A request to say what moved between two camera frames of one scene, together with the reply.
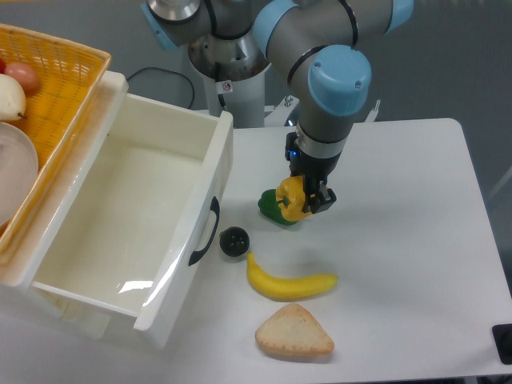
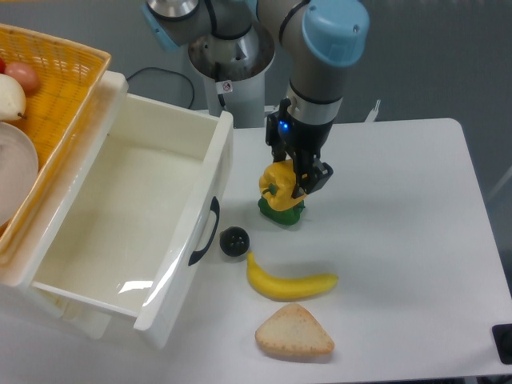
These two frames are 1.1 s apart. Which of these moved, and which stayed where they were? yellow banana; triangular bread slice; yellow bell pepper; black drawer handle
Moved: yellow bell pepper
Stayed: yellow banana; triangular bread slice; black drawer handle
